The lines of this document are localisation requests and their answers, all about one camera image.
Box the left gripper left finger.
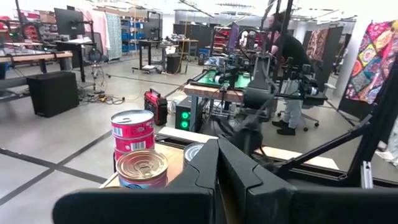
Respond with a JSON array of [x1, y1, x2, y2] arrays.
[[167, 139, 220, 192]]

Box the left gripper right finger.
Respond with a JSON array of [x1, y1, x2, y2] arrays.
[[218, 138, 295, 224]]

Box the green-blue label tuna can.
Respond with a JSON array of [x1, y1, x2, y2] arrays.
[[182, 142, 205, 167]]

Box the pink label seafood can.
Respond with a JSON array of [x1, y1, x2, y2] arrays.
[[116, 149, 169, 190]]

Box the red label seafood can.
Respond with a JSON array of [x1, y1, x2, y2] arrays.
[[112, 134, 155, 152], [113, 148, 132, 162], [110, 109, 155, 139]]

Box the computer tower with green lights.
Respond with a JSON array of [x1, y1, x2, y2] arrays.
[[175, 95, 200, 131]]

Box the red portable box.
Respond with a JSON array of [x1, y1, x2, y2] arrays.
[[143, 88, 169, 126]]

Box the green-topped robot table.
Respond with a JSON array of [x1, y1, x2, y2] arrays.
[[183, 68, 280, 103]]

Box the black office chair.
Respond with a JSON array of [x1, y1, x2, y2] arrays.
[[276, 82, 330, 133]]

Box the black trash bin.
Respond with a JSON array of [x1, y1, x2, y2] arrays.
[[166, 53, 182, 75]]

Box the person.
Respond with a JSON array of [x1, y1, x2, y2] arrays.
[[267, 12, 312, 136]]

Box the purple lit screen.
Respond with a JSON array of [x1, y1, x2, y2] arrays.
[[228, 22, 240, 54]]

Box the black partition panel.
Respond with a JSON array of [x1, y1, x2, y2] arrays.
[[312, 26, 345, 93]]

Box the dark patterned cloth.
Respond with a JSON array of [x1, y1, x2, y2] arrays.
[[306, 27, 327, 62]]

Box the teal patterned cloth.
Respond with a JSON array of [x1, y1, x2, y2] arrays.
[[104, 12, 123, 60]]

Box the black cabinet box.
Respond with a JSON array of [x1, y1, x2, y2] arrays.
[[25, 71, 80, 118]]

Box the colourful patchwork quilt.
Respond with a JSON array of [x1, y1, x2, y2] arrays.
[[345, 19, 398, 105]]

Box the pink hanging cloth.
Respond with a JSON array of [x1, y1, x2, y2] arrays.
[[83, 8, 110, 50]]

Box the black desk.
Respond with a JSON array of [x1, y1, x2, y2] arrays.
[[54, 37, 97, 83]]

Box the black computer monitor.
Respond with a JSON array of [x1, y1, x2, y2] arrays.
[[53, 7, 86, 37]]

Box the wooden workbench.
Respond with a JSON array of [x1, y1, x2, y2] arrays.
[[0, 50, 74, 82]]

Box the tangled floor cables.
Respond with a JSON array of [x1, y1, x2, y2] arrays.
[[77, 90, 126, 106]]

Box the silver frame bracket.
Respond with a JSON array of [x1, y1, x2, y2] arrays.
[[360, 161, 374, 189]]

